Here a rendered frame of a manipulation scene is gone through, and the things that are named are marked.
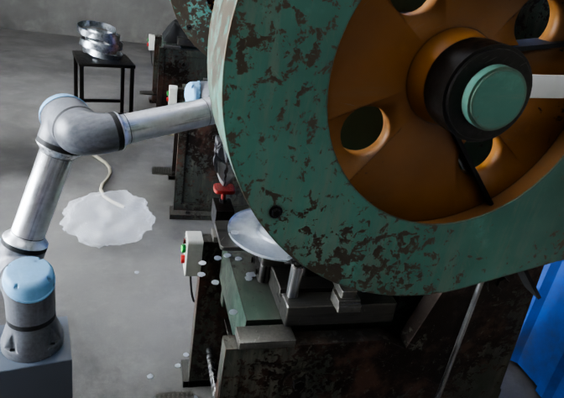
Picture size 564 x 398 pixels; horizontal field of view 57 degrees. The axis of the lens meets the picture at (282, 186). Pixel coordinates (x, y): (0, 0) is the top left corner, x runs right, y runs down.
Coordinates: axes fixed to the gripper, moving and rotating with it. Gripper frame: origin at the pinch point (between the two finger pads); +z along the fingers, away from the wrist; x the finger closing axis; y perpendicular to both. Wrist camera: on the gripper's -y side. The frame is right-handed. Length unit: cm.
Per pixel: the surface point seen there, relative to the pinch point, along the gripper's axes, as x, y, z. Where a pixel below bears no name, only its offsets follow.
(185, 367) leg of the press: 8, -5, 74
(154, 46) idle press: 12, 339, 24
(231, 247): 4.3, -39.9, -0.7
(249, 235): -1.5, -34.5, -0.9
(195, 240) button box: 9.6, -11.8, 14.6
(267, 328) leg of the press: -4, -55, 13
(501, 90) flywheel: -23, -86, -57
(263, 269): -5.7, -37.9, 7.6
